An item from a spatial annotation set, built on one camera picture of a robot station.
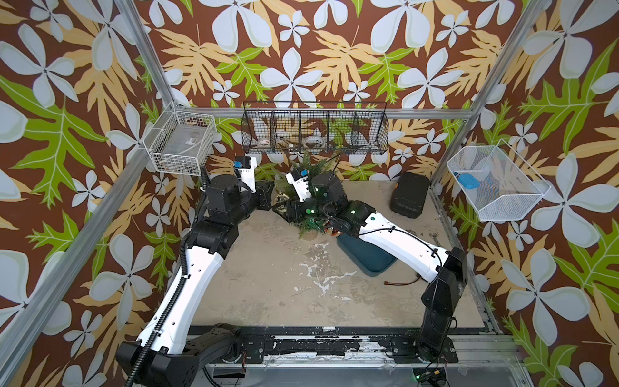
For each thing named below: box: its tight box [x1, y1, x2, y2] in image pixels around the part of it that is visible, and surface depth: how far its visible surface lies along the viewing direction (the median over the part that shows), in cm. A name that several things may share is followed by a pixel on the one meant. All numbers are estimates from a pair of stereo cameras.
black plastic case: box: [390, 171, 431, 219], surface depth 110 cm
